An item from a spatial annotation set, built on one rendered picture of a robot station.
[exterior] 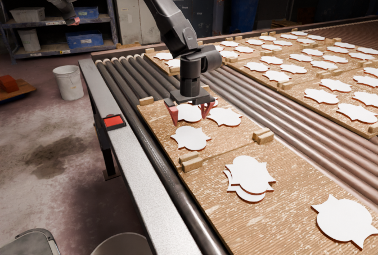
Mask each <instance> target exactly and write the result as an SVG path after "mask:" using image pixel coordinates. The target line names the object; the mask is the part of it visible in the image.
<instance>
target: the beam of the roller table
mask: <svg viewBox="0 0 378 255"><path fill-rule="evenodd" d="M78 64H79V68H80V71H81V73H82V76H83V78H84V81H85V83H86V86H87V88H88V91H89V94H90V96H91V99H92V101H93V104H94V106H95V109H96V112H97V114H98V117H99V119H100V122H101V124H102V120H101V118H104V117H106V116H107V115H108V114H114V115H116V114H120V113H121V114H122V116H123V118H124V120H125V122H126V124H127V126H126V127H122V128H118V129H114V130H111V131H107V132H106V131H105V129H104V126H103V124H102V127H103V130H104V132H105V135H106V137H107V140H108V142H109V144H110V147H111V150H112V153H113V155H114V157H115V160H116V163H117V165H118V167H119V170H120V173H121V176H122V178H123V180H124V183H125V185H126V188H127V190H128V193H129V196H130V198H131V201H132V203H133V206H134V208H135V211H136V214H137V216H138V219H139V221H140V224H141V226H142V229H143V232H144V234H145V237H146V239H147V242H148V244H149V246H150V249H151V252H152V255H203V254H202V253H201V251H200V249H199V248H198V246H197V244H196V242H195V240H194V239H193V237H192V235H191V233H190V232H189V230H188V228H187V226H186V224H185V223H184V221H183V219H182V217H181V215H180V214H179V212H178V211H177V209H176V207H175V205H174V203H173V202H172V200H171V198H170V196H169V194H168V193H167V191H166V189H165V187H164V186H163V184H162V182H161V181H160V178H159V177H158V175H157V173H156V172H155V170H154V168H153V166H152V164H151V163H150V161H149V159H148V157H147V156H146V154H145V152H144V150H143V148H142V147H141V145H140V143H139V142H138V140H137V138H136V136H135V135H134V133H133V131H132V129H131V127H130V126H129V124H128V122H127V120H126V119H125V117H124V115H123V113H122V111H121V110H120V108H119V106H118V105H117V103H116V101H115V99H114V98H113V96H112V94H111V92H110V90H109V89H108V87H107V85H106V83H105V81H104V80H103V78H102V77H101V74H100V73H99V71H98V69H97V68H96V66H95V64H94V62H93V60H92V59H83V60H78Z"/></svg>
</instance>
